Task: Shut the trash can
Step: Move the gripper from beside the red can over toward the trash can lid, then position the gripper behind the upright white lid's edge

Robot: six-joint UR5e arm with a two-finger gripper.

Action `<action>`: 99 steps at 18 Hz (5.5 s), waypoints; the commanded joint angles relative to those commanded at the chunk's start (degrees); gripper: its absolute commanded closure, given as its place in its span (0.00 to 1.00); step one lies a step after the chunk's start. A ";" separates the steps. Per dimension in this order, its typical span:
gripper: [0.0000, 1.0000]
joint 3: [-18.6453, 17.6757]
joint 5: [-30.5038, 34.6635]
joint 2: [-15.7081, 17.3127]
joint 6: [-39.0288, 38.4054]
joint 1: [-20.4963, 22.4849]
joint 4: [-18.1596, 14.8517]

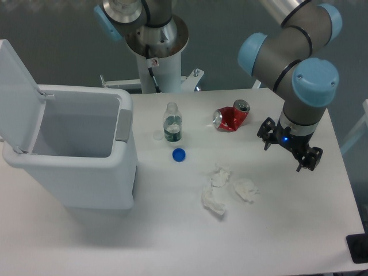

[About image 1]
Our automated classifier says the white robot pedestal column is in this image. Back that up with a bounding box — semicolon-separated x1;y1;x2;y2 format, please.
125;14;189;78

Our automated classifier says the black device at table corner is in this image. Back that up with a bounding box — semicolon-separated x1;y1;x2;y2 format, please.
346;233;367;264

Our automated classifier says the crumpled white tissue upper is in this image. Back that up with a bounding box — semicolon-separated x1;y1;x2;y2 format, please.
210;163;231;187

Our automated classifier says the crumpled white tissue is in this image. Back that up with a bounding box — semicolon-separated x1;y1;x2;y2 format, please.
201;186;226;216
233;178;259;204
210;163;231;187

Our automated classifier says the white plastic trash can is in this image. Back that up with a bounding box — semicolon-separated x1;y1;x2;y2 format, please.
3;85;138;210

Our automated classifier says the clear green-label plastic bottle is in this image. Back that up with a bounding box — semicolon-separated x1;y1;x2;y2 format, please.
163;102;182;143

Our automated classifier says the white trash can lid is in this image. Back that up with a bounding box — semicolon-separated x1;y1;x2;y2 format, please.
1;40;55;153

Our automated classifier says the crumpled white tissue right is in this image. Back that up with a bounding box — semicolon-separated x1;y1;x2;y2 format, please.
233;178;259;204

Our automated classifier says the crumpled white tissue lower left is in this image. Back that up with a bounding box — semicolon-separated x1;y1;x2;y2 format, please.
201;186;226;216

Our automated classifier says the crushed red soda can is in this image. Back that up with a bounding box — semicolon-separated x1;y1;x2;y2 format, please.
212;99;250;132

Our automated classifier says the white frame at right edge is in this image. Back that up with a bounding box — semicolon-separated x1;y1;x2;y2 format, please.
340;99;367;155

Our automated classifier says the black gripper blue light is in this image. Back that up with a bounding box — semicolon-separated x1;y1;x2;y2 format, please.
257;117;323;172

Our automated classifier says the black cable on pedestal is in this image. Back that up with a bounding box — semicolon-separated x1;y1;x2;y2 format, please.
145;44;162;93

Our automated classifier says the white table support frame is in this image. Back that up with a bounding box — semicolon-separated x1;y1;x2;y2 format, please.
99;68;262;93

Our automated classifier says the blue bottle cap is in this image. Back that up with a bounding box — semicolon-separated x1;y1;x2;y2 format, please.
172;148;186;162

